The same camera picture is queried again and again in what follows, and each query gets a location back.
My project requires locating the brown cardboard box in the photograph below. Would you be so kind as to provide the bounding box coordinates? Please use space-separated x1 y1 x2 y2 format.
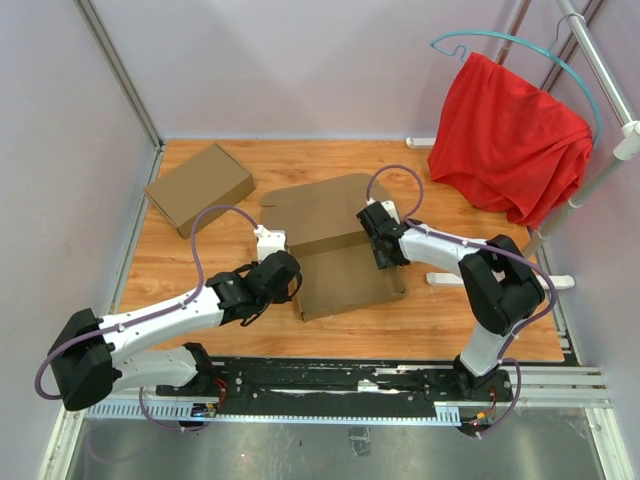
145 144 255 239
260 173 406 321

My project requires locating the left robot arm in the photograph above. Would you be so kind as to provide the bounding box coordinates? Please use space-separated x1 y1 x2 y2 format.
48 251 302 411

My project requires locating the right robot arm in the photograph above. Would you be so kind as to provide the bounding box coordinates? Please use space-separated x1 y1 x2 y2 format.
356 201 545 400

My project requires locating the folded brown cardboard box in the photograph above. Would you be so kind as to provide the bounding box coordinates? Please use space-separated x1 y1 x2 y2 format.
145 144 255 239

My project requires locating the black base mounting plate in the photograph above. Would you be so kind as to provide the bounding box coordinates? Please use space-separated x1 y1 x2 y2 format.
154 357 515 406

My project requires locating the red cloth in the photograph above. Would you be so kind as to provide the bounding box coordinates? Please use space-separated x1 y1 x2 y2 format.
427 53 593 229

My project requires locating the teal clothes hanger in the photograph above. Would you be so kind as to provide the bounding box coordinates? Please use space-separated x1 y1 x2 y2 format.
429 29 603 147

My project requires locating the white clothes rack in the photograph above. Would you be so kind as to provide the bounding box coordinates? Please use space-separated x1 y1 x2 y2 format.
427 1 639 262

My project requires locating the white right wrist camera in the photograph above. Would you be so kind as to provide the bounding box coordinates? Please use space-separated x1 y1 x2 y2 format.
367 199 400 223

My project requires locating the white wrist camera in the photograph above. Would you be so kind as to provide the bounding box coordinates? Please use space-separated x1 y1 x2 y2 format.
367 199 400 223
254 224 287 263

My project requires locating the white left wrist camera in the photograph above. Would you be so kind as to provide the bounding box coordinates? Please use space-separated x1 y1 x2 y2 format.
254 224 287 263

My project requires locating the grey slotted cable duct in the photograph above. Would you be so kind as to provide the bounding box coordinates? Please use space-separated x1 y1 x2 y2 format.
85 394 462 426

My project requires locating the aluminium frame rail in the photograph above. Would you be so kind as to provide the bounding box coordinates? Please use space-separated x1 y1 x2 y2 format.
42 359 631 479

